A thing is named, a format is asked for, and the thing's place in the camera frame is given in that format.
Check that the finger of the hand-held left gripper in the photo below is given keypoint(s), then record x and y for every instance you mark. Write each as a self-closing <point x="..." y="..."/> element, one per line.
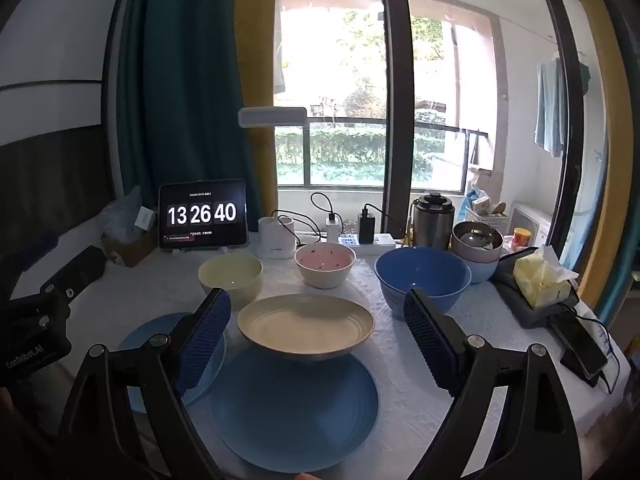
<point x="80" y="265"/>

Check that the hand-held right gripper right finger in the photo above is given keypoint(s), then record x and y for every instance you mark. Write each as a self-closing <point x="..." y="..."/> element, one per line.
<point x="430" y="340"/>

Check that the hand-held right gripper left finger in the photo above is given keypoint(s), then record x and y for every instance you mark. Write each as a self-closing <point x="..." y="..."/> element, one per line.
<point x="207" y="340"/>

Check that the small blue plate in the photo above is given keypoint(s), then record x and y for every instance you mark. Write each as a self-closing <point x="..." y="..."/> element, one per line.
<point x="140" y="330"/>

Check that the large blue bowl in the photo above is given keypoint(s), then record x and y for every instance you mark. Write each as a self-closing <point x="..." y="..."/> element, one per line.
<point x="425" y="270"/>

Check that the pale yellow bowl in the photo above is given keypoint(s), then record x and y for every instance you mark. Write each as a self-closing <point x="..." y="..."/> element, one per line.
<point x="230" y="270"/>

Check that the beige plate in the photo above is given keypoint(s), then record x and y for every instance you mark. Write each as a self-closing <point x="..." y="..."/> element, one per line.
<point x="300" y="325"/>

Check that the large blue plate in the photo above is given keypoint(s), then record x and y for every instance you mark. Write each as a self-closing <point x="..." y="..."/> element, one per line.
<point x="295" y="410"/>

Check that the pink strawberry bowl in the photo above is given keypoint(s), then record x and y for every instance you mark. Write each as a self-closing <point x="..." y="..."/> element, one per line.
<point x="325" y="275"/>

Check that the clear plastic bag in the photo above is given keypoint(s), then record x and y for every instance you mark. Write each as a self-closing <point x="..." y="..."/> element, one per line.
<point x="117" y="215"/>

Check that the white textured tablecloth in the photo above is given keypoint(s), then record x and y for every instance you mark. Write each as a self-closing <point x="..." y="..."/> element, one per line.
<point x="500" y="375"/>

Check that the small white box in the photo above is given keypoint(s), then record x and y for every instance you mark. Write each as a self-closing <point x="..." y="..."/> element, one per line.
<point x="145" y="218"/>

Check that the light blue bowl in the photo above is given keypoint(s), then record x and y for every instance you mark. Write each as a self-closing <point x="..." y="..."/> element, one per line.
<point x="482" y="272"/>

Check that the white power strip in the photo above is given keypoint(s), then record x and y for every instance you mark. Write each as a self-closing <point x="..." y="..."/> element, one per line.
<point x="382" y="241"/>

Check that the steel tumbler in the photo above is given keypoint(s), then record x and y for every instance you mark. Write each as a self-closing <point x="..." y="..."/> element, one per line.
<point x="432" y="225"/>

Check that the white lamp base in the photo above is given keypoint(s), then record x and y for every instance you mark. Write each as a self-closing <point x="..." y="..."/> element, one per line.
<point x="275" y="242"/>

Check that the yellow tissue pack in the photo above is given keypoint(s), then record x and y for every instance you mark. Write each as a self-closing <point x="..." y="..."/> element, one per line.
<point x="540" y="280"/>

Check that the black charger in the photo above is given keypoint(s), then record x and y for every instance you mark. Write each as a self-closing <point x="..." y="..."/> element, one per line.
<point x="366" y="230"/>

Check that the black tablet clock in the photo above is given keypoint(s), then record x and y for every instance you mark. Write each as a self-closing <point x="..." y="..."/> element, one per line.
<point x="200" y="212"/>

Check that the white basket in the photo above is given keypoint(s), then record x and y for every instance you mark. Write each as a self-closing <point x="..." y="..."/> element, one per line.
<point x="492" y="221"/>

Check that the blue plastic bag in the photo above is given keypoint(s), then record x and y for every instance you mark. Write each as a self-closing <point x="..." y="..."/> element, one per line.
<point x="470" y="200"/>

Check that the white charger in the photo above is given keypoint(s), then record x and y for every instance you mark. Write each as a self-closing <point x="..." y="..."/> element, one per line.
<point x="332" y="230"/>

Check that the black phone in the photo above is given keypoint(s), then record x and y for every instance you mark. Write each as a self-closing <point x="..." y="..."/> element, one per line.
<point x="580" y="345"/>

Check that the white appliance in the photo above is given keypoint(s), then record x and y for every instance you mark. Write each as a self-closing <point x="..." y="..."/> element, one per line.
<point x="532" y="220"/>

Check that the teal curtain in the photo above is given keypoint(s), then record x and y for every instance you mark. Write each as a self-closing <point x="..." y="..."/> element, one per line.
<point x="185" y="85"/>

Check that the white desk lamp head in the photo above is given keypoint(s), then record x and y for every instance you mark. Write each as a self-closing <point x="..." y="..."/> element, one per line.
<point x="272" y="117"/>

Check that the hanging blue garment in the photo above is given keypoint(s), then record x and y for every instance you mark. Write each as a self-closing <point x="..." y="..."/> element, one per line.
<point x="549" y="110"/>

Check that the dark window post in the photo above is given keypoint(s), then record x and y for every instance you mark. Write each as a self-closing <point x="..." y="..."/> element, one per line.
<point x="395" y="85"/>

